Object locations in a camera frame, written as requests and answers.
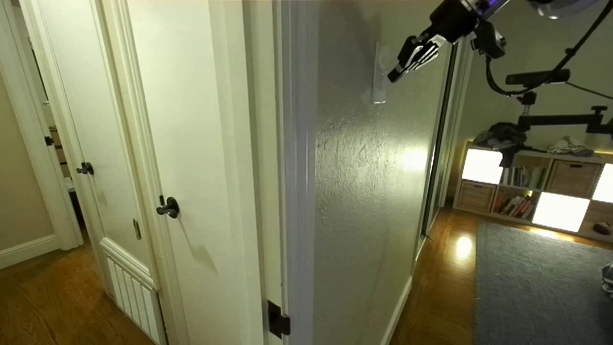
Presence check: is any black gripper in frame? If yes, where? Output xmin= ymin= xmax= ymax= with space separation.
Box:
xmin=388 ymin=0 xmax=482 ymax=84

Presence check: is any white wall light switch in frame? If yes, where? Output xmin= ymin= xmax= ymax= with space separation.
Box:
xmin=372 ymin=40 xmax=393 ymax=107

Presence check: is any glowing white cube panel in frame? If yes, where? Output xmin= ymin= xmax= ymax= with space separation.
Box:
xmin=591 ymin=161 xmax=613 ymax=205
xmin=531 ymin=190 xmax=593 ymax=236
xmin=460 ymin=147 xmax=506 ymax=188

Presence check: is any brown storage bin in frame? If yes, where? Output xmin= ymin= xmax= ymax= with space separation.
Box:
xmin=455 ymin=180 xmax=499 ymax=215
xmin=545 ymin=157 xmax=606 ymax=199

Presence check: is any row of upright books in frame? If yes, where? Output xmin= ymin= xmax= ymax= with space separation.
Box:
xmin=510 ymin=161 xmax=549 ymax=192

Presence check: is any pale cloth bundle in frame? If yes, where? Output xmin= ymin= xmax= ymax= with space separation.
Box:
xmin=547 ymin=136 xmax=598 ymax=159

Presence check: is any row of leaning books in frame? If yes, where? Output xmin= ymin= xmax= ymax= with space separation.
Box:
xmin=495 ymin=190 xmax=537 ymax=220

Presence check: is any wooden cube shelf unit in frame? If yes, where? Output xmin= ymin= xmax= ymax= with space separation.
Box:
xmin=451 ymin=140 xmax=613 ymax=245

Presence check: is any wide white interior door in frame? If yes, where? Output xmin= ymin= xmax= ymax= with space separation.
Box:
xmin=123 ymin=0 xmax=269 ymax=345

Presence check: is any grey floor rug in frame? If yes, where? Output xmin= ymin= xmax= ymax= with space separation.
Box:
xmin=472 ymin=218 xmax=613 ymax=345

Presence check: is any small dark floor object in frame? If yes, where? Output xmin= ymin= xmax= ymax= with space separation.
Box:
xmin=600 ymin=262 xmax=613 ymax=297

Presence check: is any black door hinge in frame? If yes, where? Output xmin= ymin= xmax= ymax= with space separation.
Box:
xmin=265 ymin=299 xmax=294 ymax=341

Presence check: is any narrow white interior door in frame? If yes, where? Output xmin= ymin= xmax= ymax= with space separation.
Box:
xmin=18 ymin=0 xmax=169 ymax=345

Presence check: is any white louvered panel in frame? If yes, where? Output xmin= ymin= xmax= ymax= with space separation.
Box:
xmin=100 ymin=238 xmax=165 ymax=345

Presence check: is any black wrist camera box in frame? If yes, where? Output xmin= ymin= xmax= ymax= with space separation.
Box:
xmin=470 ymin=21 xmax=510 ymax=61

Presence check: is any dark sliding door frame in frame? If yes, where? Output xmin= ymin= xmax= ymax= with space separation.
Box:
xmin=420 ymin=36 xmax=483 ymax=239

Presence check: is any black stereo camera bar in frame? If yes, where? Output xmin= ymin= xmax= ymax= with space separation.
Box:
xmin=505 ymin=67 xmax=573 ymax=88

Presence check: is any thick black cable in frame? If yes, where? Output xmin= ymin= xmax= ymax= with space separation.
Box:
xmin=483 ymin=0 xmax=613 ymax=98

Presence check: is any white door frame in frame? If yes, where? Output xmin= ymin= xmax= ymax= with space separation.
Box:
xmin=0 ymin=0 xmax=87 ymax=253
xmin=275 ymin=0 xmax=321 ymax=345

